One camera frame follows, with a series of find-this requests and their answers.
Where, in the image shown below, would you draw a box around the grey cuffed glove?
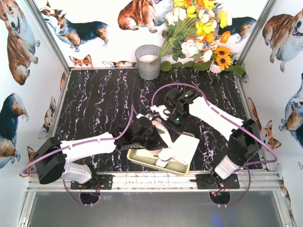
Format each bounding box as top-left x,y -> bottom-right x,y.
152,120 -> 200,165

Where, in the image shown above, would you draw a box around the white glove green fingertips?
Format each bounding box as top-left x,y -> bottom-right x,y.
142,148 -> 190,168

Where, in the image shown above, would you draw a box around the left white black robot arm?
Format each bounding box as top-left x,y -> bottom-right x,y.
33,114 -> 171,185

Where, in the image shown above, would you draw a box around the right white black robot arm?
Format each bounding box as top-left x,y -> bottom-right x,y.
150,87 -> 261,180

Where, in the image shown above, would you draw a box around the beige plastic storage basket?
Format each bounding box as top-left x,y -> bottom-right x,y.
127,131 -> 199,175

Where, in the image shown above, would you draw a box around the grey metal bucket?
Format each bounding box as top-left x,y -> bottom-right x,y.
135,44 -> 161,80

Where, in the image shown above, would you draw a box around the small sunflower pot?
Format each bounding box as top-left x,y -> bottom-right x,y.
209,46 -> 237,74

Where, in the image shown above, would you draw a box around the artificial flower bouquet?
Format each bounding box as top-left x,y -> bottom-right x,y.
158,0 -> 232,62

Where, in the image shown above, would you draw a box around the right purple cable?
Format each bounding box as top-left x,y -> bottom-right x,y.
151,82 -> 278,207

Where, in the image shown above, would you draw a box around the purple cable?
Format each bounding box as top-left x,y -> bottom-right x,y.
22,105 -> 137,207
151,82 -> 278,207

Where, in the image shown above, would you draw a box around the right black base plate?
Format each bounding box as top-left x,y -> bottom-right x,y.
194,174 -> 240,189

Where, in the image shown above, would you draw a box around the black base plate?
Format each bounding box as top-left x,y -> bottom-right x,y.
71,174 -> 113,190
194,174 -> 240,189

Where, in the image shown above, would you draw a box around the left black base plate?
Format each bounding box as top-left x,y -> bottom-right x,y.
71,174 -> 113,190

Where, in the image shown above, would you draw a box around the aluminium front frame rail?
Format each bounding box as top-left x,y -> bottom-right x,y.
26,171 -> 284,192

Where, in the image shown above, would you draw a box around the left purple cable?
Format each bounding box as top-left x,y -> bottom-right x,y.
22,105 -> 137,207

